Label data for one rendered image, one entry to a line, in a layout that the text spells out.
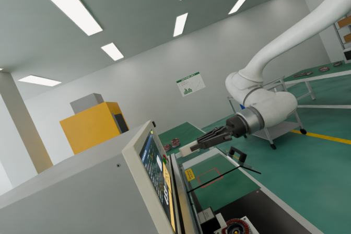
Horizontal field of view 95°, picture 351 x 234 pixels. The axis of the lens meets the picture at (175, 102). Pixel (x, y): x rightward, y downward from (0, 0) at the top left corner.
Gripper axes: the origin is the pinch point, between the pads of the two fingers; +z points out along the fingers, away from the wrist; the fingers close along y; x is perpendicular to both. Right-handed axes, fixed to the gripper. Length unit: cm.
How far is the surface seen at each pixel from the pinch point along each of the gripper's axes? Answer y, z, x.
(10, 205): -29.0, 29.6, 13.3
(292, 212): 6, -28, -43
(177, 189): -8.6, 8.4, -6.7
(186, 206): -17.0, 7.1, -6.7
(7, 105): 278, 273, 137
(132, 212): -29.0, 13.8, 3.9
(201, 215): 4.4, 6.0, -26.1
